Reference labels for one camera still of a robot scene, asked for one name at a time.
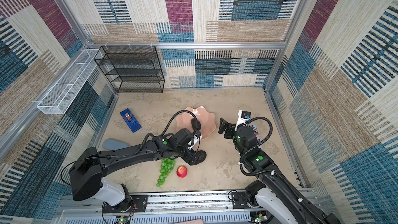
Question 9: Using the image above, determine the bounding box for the dark fake avocado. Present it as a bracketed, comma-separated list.
[193, 150, 207, 165]

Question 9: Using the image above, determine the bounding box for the blue tape dispenser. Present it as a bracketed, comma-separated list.
[120, 109, 142, 133]

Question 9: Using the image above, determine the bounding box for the small printed card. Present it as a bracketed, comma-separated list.
[249, 124, 261, 143]

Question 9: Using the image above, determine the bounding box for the fake red apple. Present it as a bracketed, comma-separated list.
[176, 166, 188, 178]

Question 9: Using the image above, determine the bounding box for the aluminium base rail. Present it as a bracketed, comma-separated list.
[52, 189, 312, 224]

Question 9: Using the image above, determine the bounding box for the fake green grape bunch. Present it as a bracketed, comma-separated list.
[156, 157, 177, 187]

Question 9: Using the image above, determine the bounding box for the grey-blue oval stone object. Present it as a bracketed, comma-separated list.
[102, 139, 130, 150]

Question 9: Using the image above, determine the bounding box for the pink scalloped fruit bowl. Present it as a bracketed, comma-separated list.
[176, 106, 216, 140]

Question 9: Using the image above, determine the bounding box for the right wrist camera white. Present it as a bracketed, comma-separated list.
[235, 110, 251, 131]

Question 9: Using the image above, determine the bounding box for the black wire shelf rack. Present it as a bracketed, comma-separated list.
[94, 46, 165, 93]

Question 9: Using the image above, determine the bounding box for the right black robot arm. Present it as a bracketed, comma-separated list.
[218, 117, 340, 224]

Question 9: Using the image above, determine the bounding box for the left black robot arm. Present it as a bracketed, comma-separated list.
[69, 111, 206, 213]

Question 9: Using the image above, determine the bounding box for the white wire mesh basket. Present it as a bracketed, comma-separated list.
[37, 49, 98, 115]

